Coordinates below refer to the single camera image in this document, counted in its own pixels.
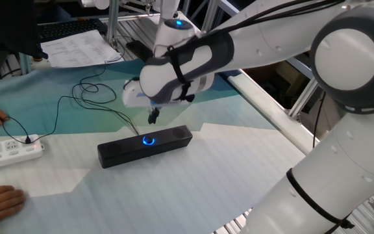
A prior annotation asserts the white power strip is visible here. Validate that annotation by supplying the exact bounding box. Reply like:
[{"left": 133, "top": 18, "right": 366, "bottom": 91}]
[{"left": 0, "top": 133, "right": 45, "bottom": 173}]

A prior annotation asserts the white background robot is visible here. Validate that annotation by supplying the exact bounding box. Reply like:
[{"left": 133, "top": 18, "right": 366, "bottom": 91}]
[{"left": 79, "top": 0, "right": 183, "bottom": 20}]

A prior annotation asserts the printed white paper sheet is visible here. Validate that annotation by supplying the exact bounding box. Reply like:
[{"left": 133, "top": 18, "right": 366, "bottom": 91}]
[{"left": 40, "top": 29, "right": 125, "bottom": 69}]

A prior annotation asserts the black keyboard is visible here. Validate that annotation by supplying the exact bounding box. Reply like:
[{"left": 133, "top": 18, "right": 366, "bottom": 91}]
[{"left": 37, "top": 18, "right": 108, "bottom": 44}]

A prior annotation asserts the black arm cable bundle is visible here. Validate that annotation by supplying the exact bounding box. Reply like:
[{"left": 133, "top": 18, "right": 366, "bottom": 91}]
[{"left": 166, "top": 0, "right": 347, "bottom": 101}]

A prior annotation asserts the thin black speaker cable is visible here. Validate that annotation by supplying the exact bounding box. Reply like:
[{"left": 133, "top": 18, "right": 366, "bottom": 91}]
[{"left": 1, "top": 55, "right": 140, "bottom": 145}]

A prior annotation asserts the black speaker bar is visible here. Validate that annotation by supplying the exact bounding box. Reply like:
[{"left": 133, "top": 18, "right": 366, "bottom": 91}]
[{"left": 97, "top": 124, "right": 193, "bottom": 170}]

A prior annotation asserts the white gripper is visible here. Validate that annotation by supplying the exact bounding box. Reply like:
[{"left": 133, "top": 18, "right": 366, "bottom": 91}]
[{"left": 122, "top": 77, "right": 162, "bottom": 125}]

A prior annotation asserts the black monitor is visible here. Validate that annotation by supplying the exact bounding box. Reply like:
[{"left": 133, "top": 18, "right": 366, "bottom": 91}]
[{"left": 0, "top": 0, "right": 49, "bottom": 60}]

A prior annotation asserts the aluminium frame post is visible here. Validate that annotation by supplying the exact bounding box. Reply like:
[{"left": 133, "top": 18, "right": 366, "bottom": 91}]
[
  {"left": 106, "top": 0, "right": 121, "bottom": 46},
  {"left": 201, "top": 0, "right": 227, "bottom": 33}
]

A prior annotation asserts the teal and white tablecloth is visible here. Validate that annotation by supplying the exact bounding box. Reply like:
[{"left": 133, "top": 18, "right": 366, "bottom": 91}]
[{"left": 0, "top": 58, "right": 320, "bottom": 234}]

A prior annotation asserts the black flat device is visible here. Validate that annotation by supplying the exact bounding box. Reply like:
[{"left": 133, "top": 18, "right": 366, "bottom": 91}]
[{"left": 125, "top": 39, "right": 155, "bottom": 63}]

